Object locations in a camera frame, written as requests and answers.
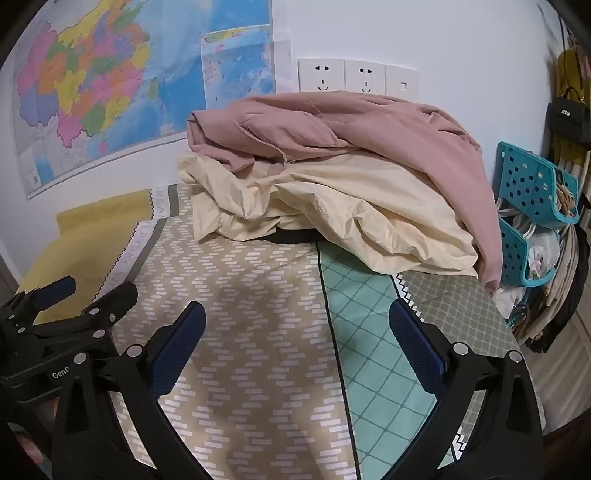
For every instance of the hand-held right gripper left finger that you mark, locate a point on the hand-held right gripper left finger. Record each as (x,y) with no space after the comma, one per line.
(180,346)

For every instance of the colourful wall map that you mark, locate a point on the colourful wall map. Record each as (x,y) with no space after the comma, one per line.
(92,69)

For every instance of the white wall socket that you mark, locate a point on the white wall socket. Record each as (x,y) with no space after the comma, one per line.
(365,78)
(321,76)

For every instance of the yellow hanging garment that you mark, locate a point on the yellow hanging garment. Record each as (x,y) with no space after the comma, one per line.
(570,69)

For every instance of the black handbag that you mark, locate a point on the black handbag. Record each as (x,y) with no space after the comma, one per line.
(568,120)

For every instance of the teal plastic basket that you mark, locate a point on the teal plastic basket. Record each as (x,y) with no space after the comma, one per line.
(512,249)
(526,180)

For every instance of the white wall switch plate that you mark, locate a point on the white wall switch plate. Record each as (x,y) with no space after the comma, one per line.
(402,83)

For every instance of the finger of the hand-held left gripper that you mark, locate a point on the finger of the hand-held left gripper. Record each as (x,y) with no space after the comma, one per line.
(115,301)
(55,290)

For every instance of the beige hanging bags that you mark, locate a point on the beige hanging bags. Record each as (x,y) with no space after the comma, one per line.
(563,286)

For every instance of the yellow bed sheet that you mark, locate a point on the yellow bed sheet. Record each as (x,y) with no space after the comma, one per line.
(92,230)

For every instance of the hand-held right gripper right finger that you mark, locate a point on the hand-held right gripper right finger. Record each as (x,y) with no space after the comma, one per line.
(415,346)

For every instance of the cream garment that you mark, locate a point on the cream garment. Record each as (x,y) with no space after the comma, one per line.
(323,198)

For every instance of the pink shirt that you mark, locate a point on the pink shirt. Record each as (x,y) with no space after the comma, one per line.
(369,134)

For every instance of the patterned blanket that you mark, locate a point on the patterned blanket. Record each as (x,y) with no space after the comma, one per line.
(258,300)

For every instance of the white plastic bag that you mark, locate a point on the white plastic bag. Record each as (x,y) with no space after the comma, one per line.
(542,254)

